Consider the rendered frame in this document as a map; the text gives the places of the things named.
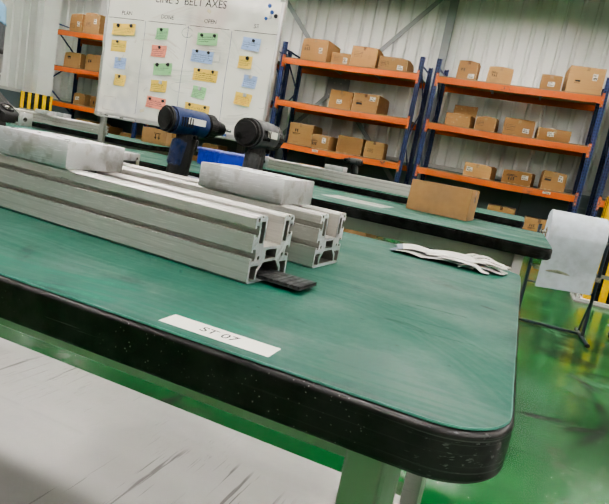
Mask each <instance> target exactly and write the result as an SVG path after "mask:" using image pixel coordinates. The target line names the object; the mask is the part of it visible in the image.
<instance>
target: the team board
mask: <svg viewBox="0 0 609 504"><path fill-rule="evenodd" d="M287 4H288V0H107V8H106V17H105V26H104V34H103V43H102V52H101V60H100V69H99V78H98V86H97V95H96V104H95V111H94V114H95V115H96V116H100V123H99V131H98V140H97V142H99V143H104V141H105V133H106V125H107V117H108V118H113V119H119V120H124V121H130V122H136V123H141V124H146V125H152V126H157V127H159V124H158V114H159V111H160V110H161V108H162V107H163V106H165V105H170V106H172V105H173V106H178V107H182V108H186V109H191V110H195V111H199V112H204V113H206V114H209V115H213V116H216V118H217V120H218V121H220V122H221V123H223V124H224V125H225V126H226V129H229V130H231V133H228V132H225V134H224V135H222V136H216V137H215V138H221V139H226V140H231V141H236V140H235V138H234V127H235V125H236V123H237V122H238V121H239V120H240V119H242V118H255V119H258V120H261V121H265V122H268V116H269V110H270V104H271V98H272V92H273V87H274V81H275V75H276V69H277V63H278V57H279V51H280V45H281V39H282V33H283V28H284V22H285V16H286V10H287Z"/></svg>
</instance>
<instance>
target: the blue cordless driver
mask: <svg viewBox="0 0 609 504"><path fill-rule="evenodd" d="M158 124H159V127H160V128H161V130H163V131H166V132H168V133H173V134H177V135H176V138H175V137H174V138H172V141H171V145H170V149H169V152H168V156H167V160H166V162H167V163H168V164H167V168H166V171H165V172H169V173H173V174H177V175H182V176H186V177H190V178H195V179H199V178H197V177H193V176H190V175H188V173H189V169H190V166H191V162H192V158H193V154H194V153H196V151H197V147H198V144H199V141H198V139H199V138H204V139H213V138H215V137H216V136H222V135H224V134H225V132H228V133H231V130H229V129H226V126H225V125H224V124H223V123H221V122H220V121H218V120H217V118H216V116H213V115H209V114H206V113H204V112H199V111H195V110H191V109H186V108H182V107H178V106H173V105H172V106H170V105H165V106H163V107H162V108H161V110H160V111H159V114H158Z"/></svg>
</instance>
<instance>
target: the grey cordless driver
mask: <svg viewBox="0 0 609 504"><path fill-rule="evenodd" d="M234 138H235V140H236V141H237V143H238V144H240V145H241V146H244V147H246V148H248V151H247V153H245V156H244V160H243V164H242V167H247V168H251V169H256V170H261V171H262V169H263V165H264V160H265V155H266V154H270V153H271V151H274V150H278V149H279V148H281V146H282V145H283V142H284V135H283V132H282V130H281V128H279V127H278V126H275V125H274V124H271V123H268V122H265V121H261V120H258V119H255V118H242V119H240V120H239V121H238V122H237V123H236V125H235V127H234Z"/></svg>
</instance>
